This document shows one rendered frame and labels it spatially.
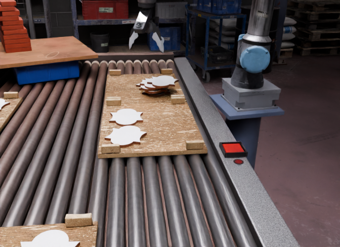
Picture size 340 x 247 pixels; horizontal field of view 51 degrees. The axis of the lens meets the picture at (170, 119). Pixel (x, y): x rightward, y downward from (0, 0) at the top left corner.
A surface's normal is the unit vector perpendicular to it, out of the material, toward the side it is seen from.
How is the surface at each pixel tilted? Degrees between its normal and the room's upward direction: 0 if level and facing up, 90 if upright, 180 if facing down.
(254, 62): 97
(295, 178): 0
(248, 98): 90
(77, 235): 0
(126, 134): 0
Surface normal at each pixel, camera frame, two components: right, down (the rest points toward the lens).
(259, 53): -0.11, 0.52
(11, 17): 0.46, 0.37
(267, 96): 0.25, 0.40
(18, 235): 0.02, -0.91
